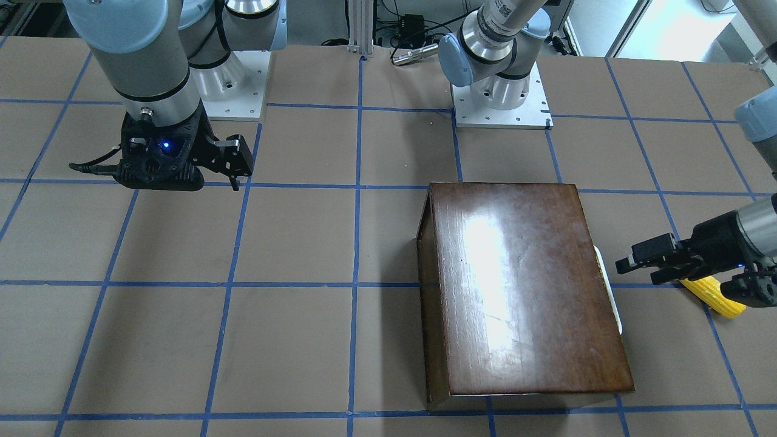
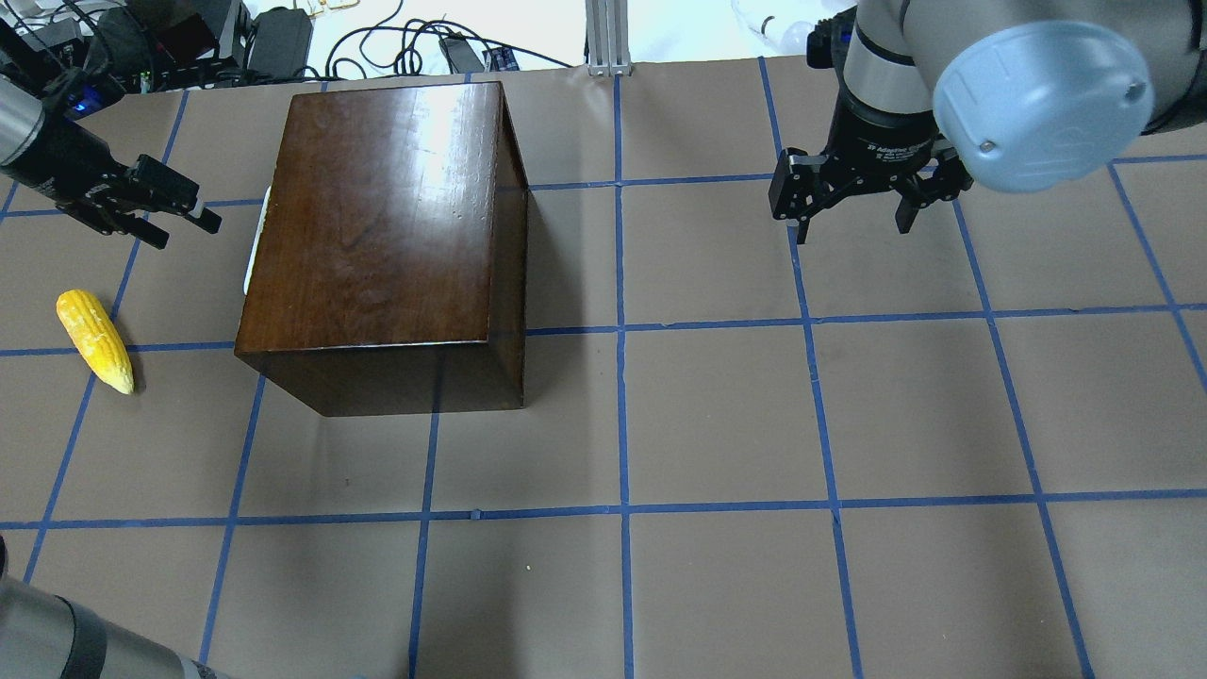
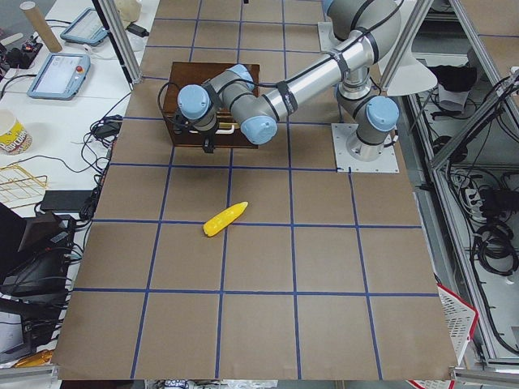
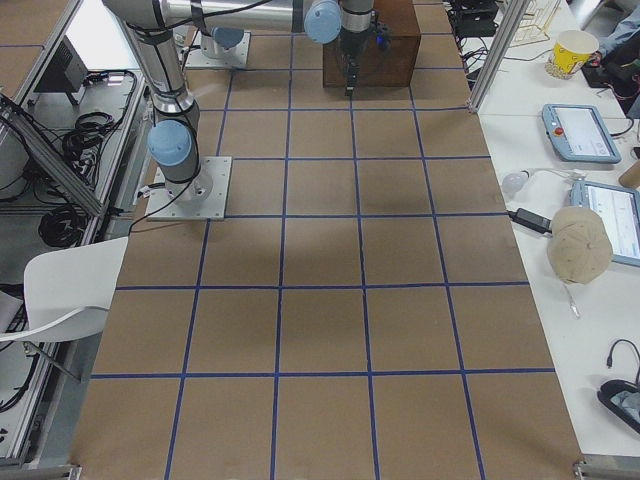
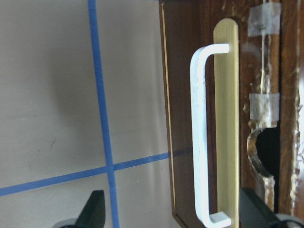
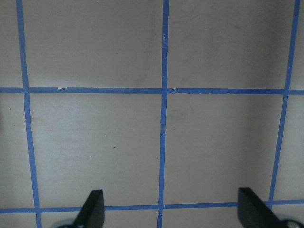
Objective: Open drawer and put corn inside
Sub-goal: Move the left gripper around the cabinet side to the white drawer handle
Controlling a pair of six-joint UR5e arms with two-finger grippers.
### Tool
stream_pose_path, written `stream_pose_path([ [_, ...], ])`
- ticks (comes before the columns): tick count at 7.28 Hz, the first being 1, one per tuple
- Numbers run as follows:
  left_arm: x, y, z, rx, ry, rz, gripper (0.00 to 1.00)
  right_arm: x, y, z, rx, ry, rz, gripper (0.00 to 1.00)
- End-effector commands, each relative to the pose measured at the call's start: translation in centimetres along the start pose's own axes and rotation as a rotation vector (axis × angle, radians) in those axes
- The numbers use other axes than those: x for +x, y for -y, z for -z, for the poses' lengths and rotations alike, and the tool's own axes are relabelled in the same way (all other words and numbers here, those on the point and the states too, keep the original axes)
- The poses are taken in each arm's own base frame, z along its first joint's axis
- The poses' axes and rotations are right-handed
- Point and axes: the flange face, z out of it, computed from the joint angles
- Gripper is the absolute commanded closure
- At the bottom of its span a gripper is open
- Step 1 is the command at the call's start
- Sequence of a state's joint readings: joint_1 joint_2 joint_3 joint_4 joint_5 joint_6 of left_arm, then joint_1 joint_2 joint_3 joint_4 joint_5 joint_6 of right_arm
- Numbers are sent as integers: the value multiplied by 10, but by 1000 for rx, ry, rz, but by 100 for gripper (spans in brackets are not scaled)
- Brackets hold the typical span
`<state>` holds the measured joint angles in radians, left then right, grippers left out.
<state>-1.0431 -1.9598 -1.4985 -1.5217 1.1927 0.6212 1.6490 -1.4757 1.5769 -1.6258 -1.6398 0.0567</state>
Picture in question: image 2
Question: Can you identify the yellow corn cob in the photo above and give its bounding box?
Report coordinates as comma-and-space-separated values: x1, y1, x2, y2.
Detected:
56, 289, 138, 396

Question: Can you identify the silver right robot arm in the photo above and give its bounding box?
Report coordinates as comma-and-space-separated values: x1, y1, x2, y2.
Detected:
769, 1, 1205, 242

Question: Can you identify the aluminium frame post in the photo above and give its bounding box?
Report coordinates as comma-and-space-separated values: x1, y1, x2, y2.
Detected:
585, 0, 632, 77

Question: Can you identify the black cable bundle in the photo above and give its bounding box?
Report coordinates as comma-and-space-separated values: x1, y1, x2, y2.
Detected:
316, 17, 576, 81

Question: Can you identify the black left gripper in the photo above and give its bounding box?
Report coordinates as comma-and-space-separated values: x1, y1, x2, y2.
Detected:
8, 117, 223, 250

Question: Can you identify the black power adapter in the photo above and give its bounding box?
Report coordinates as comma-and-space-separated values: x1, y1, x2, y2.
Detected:
245, 8, 313, 80

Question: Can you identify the light wood drawer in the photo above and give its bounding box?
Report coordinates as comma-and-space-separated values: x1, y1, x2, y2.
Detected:
241, 185, 273, 295

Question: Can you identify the dark brown wooden cabinet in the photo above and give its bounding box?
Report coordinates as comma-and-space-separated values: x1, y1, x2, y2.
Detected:
237, 82, 530, 417

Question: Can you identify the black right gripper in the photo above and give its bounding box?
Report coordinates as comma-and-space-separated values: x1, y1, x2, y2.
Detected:
769, 94, 974, 245

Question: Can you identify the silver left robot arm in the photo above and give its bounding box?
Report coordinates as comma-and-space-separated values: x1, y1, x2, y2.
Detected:
2, 212, 220, 678

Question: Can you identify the black electronics pile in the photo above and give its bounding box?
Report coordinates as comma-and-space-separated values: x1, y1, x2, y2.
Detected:
2, 1, 256, 119

